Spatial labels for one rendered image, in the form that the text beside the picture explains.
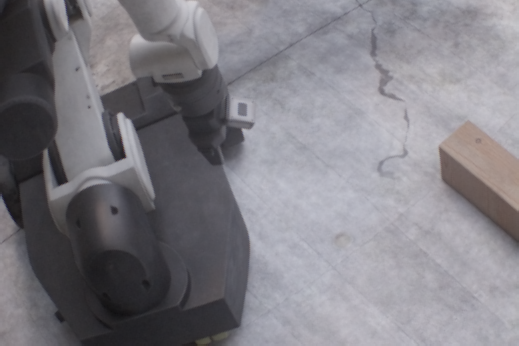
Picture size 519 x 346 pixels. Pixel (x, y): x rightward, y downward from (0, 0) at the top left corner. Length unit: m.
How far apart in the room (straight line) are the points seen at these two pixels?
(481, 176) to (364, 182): 0.30
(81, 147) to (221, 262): 0.32
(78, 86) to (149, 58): 0.34
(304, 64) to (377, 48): 0.18
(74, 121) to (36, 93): 0.53
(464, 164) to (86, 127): 0.71
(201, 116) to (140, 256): 0.24
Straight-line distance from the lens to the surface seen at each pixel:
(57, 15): 1.15
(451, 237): 1.64
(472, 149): 1.65
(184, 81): 1.25
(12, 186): 1.84
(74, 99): 1.54
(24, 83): 1.03
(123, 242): 1.34
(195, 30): 1.16
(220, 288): 1.46
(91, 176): 1.47
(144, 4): 1.08
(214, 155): 1.40
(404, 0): 2.21
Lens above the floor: 1.30
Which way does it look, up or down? 44 degrees down
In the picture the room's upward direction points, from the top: 19 degrees counter-clockwise
